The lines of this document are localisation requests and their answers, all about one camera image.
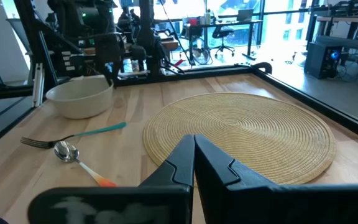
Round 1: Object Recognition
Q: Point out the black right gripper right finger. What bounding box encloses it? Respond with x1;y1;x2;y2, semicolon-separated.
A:
194;134;358;224

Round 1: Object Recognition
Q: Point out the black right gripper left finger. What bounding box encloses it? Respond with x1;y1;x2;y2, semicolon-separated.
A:
27;134;196;224

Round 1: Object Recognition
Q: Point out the spoon with orange-white handle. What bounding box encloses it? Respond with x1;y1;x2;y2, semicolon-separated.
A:
53;140;117;188

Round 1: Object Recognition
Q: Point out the cream ceramic bowl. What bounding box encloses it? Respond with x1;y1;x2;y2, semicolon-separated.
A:
45;76;114;120

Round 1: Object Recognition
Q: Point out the round woven yellow placemat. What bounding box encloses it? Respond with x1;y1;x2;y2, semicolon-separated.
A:
142;91;337;185

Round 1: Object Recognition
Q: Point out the computer tower with blue light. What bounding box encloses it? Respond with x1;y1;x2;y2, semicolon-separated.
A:
304;42;343;79

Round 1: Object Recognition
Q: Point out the round floor fan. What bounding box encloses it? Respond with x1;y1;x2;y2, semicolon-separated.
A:
193;37;213;65

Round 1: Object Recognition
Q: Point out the silver aluminium extrusion bar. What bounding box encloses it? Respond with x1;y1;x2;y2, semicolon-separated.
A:
32;63;45;108

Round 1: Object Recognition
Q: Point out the black office chair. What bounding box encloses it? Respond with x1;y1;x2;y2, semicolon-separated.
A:
209;24;236;58

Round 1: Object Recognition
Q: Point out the black office desk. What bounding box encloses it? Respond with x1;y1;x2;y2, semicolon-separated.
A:
154;18;264;60

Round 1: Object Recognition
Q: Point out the open laptop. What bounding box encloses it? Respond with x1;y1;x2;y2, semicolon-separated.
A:
236;8;254;22

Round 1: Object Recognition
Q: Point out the wooden workbench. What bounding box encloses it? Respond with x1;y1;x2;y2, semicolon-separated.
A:
315;14;358;54

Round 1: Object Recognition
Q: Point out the fork with teal handle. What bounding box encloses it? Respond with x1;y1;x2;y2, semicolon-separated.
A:
19;121;127;149

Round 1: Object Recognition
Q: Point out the black table frame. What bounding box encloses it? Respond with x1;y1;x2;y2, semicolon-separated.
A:
0;62;358;155

